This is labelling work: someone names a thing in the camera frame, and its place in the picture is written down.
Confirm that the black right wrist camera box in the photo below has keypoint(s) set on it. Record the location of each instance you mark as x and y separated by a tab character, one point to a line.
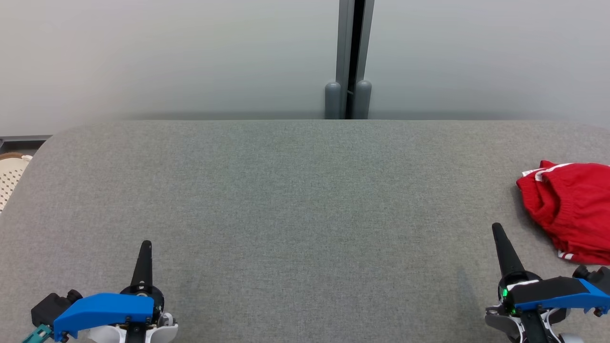
598	276

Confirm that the red shorts with white stripe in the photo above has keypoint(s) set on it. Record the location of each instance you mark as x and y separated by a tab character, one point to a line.
572	205

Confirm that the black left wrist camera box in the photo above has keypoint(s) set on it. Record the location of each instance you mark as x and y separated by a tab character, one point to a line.
50	307

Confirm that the cream perforated laundry basket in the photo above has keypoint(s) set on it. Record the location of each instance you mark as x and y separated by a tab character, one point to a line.
12	178

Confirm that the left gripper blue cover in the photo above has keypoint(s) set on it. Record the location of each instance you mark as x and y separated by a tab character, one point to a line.
105	309

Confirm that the grey floor rail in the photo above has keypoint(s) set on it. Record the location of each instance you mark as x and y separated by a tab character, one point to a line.
24	143

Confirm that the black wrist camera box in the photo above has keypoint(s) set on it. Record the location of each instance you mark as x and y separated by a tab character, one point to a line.
50	307
598	276

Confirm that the grey metal partition post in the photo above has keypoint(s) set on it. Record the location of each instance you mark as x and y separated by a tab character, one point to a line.
348	57

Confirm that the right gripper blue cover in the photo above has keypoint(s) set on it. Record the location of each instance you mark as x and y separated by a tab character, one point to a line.
548	293

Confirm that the teal left camera connector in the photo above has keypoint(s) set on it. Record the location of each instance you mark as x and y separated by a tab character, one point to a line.
38	334

